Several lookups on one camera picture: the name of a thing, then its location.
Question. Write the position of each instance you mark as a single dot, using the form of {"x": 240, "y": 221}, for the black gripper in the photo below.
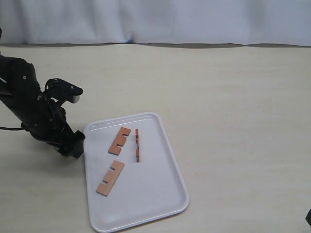
{"x": 46, "y": 121}

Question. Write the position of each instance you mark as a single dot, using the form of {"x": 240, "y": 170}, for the wooden notched plank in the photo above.
{"x": 119, "y": 141}
{"x": 137, "y": 143}
{"x": 110, "y": 178}

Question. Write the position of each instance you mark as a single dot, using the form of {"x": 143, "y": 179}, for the white plastic tray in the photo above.
{"x": 146, "y": 191}

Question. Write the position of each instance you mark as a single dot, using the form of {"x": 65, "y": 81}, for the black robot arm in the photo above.
{"x": 17, "y": 76}

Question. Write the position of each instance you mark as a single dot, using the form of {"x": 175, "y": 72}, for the white backdrop cloth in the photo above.
{"x": 156, "y": 21}

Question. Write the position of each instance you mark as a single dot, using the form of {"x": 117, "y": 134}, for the black object at edge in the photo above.
{"x": 308, "y": 217}

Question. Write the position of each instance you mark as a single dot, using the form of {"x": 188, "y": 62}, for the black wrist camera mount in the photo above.
{"x": 62, "y": 91}

